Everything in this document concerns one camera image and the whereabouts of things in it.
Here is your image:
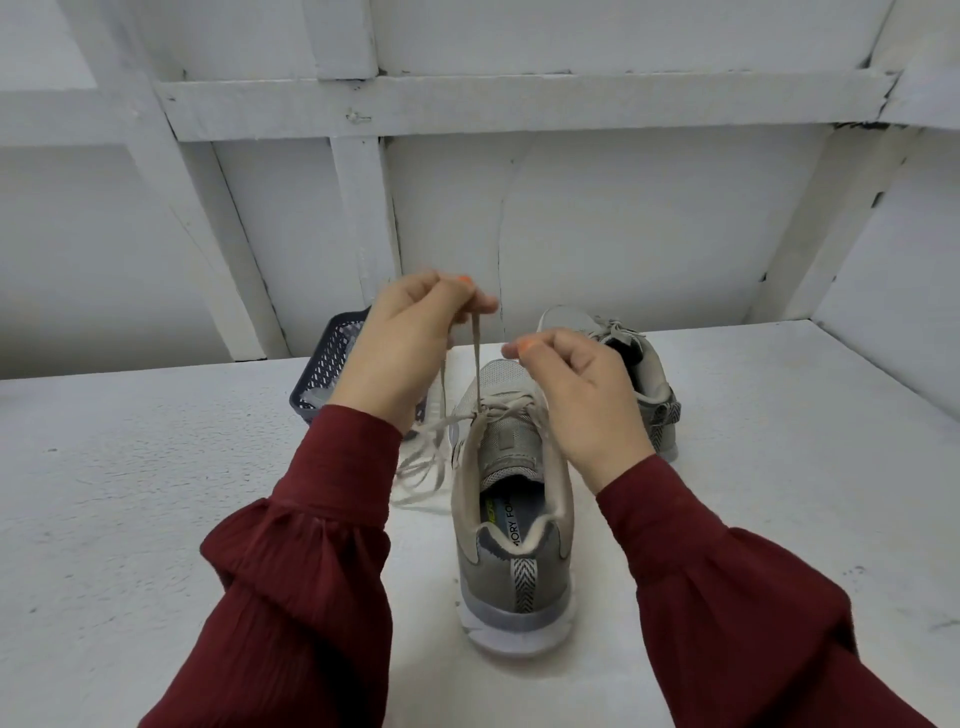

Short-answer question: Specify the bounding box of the person's right hand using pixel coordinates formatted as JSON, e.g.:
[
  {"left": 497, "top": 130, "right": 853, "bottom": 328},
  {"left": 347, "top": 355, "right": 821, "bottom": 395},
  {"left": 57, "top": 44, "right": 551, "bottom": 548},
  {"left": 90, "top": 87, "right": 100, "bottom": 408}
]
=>
[{"left": 501, "top": 330, "right": 659, "bottom": 497}]

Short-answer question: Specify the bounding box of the person's left hand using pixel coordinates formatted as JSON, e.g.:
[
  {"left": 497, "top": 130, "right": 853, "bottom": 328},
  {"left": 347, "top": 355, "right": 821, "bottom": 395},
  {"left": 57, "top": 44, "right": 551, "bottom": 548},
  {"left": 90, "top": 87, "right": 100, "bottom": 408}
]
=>
[{"left": 328, "top": 270, "right": 500, "bottom": 437}]

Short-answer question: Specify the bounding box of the grey mesh shoe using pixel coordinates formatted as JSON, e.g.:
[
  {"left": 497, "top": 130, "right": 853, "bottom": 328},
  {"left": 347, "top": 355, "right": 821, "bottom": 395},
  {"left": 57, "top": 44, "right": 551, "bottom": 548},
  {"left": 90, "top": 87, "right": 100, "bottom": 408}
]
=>
[
  {"left": 535, "top": 306, "right": 683, "bottom": 462},
  {"left": 450, "top": 357, "right": 578, "bottom": 659}
]

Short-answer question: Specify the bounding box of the person's right forearm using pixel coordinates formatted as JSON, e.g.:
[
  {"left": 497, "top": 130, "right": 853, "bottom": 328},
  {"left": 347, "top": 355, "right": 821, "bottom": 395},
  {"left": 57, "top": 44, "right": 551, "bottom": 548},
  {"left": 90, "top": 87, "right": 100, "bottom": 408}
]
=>
[{"left": 595, "top": 454, "right": 938, "bottom": 728}]

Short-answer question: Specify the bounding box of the person's left forearm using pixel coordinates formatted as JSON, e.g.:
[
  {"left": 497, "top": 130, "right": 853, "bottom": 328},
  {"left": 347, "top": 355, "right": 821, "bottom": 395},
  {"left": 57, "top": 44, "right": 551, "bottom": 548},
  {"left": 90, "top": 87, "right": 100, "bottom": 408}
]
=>
[{"left": 139, "top": 405, "right": 404, "bottom": 728}]

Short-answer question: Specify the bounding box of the dark plastic lattice basket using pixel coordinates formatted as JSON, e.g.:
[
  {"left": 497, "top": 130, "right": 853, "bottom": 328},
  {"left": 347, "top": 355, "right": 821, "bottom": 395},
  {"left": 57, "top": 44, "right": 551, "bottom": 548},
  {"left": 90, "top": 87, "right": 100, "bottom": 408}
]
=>
[{"left": 288, "top": 309, "right": 429, "bottom": 426}]

